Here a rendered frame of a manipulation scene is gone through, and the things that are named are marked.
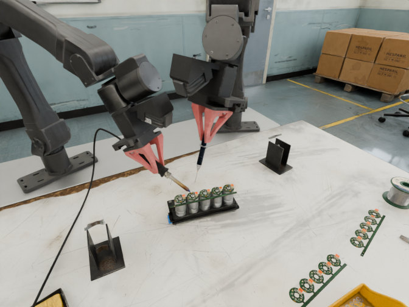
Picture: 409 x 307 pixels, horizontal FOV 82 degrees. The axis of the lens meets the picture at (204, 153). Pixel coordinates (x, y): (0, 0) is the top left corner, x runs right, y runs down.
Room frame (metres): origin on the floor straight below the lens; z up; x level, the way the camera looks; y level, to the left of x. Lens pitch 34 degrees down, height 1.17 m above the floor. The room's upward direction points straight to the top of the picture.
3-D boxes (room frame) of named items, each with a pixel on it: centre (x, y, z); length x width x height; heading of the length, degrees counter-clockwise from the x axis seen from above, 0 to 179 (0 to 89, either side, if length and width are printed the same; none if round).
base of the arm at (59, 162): (0.54, 0.42, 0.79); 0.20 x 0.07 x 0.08; 137
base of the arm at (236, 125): (0.81, -0.11, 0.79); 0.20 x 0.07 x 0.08; 95
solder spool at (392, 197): (0.43, -0.48, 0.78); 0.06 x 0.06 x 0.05
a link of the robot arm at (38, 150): (0.54, 0.41, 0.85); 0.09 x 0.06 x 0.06; 161
